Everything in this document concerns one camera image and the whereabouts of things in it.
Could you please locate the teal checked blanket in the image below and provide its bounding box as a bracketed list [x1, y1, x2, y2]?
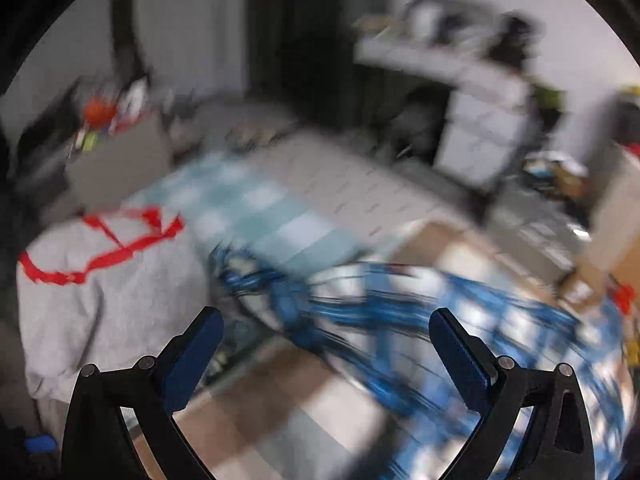
[125, 152, 363, 283]

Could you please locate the blue plaid shirt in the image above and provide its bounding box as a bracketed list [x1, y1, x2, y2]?
[210, 245, 632, 480]

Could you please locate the white rug with black dots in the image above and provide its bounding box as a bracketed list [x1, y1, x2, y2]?
[250, 132, 463, 247]

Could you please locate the orange object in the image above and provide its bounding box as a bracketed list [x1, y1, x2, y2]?
[82, 97, 118, 126]

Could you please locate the grey sweatshirt with red trim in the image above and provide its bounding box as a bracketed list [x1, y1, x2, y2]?
[15, 205, 212, 402]

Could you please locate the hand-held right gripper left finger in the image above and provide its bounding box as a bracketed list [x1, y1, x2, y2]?
[60, 306, 226, 480]

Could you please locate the cardboard box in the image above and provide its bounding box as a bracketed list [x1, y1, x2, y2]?
[560, 157, 640, 308]

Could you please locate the black desk chair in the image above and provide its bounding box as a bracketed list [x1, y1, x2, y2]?
[390, 85, 451, 161]

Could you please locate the white desk with drawers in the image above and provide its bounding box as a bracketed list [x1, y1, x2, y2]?
[352, 0, 537, 187]

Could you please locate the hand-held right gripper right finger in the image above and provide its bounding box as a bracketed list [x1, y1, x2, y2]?
[429, 307, 596, 480]

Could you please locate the brown blue checked bed sheet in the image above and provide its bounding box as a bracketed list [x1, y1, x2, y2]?
[175, 217, 640, 480]

